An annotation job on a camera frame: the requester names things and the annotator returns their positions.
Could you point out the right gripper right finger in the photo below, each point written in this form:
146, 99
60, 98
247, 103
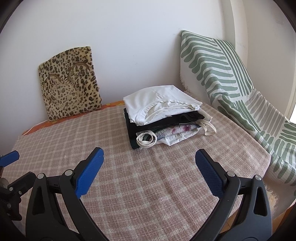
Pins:
242, 211

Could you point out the pink plaid blanket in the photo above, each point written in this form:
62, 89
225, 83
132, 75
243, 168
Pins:
144, 194

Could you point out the leopard print cushion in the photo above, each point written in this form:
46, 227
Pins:
68, 84

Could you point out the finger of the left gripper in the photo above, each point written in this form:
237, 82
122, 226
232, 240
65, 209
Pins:
9, 158

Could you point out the folded black garment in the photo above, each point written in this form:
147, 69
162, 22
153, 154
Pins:
170, 121

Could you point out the orange floral bed sheet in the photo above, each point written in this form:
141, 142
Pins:
48, 123

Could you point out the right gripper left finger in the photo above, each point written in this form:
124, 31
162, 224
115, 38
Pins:
55, 210

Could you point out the folded cream white garment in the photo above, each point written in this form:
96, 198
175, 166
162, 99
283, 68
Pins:
152, 104

